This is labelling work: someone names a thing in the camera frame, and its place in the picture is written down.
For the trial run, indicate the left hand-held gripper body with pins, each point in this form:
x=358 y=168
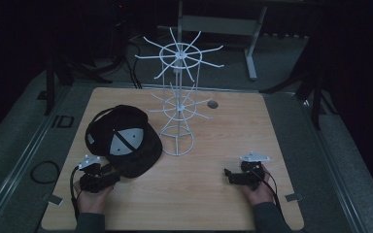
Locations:
x=92 y=181

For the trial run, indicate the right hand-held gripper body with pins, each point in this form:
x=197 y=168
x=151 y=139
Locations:
x=251 y=176

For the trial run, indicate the black baseball cap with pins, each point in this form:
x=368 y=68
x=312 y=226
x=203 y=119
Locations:
x=123 y=142

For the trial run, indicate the person's right hand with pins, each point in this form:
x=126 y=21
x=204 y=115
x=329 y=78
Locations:
x=262 y=192

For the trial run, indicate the person's left hand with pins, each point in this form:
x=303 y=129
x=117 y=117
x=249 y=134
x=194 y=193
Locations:
x=92 y=202

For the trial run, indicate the grey tape strip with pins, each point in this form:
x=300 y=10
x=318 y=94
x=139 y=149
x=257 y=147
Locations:
x=294 y=197
x=55 y=199

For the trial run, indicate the grey table grommet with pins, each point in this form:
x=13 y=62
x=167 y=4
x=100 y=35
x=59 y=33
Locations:
x=212 y=104

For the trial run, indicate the black tripod stand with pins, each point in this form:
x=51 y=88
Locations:
x=50 y=87
x=317 y=100

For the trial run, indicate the white metal desk frame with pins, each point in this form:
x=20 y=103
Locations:
x=220 y=25

